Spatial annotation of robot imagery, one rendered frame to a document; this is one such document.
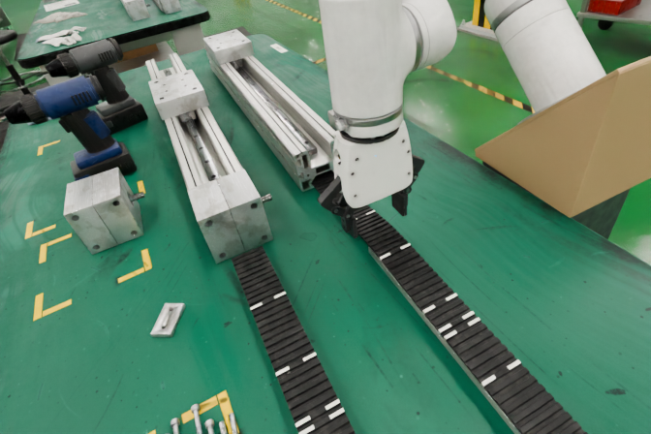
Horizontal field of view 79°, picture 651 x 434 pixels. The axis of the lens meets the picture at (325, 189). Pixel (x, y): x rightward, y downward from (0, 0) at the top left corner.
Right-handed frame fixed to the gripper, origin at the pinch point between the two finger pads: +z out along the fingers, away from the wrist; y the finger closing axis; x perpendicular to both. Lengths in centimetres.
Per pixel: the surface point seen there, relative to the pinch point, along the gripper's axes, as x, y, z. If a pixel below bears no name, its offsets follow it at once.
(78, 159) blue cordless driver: 49, -43, -1
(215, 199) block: 14.0, -20.3, -3.3
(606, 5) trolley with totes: 139, 262, 51
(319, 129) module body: 24.8, 2.6, -2.3
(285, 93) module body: 44.9, 3.3, -2.4
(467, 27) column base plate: 239, 236, 80
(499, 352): -23.7, 1.2, 2.7
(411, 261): -7.9, 0.8, 2.9
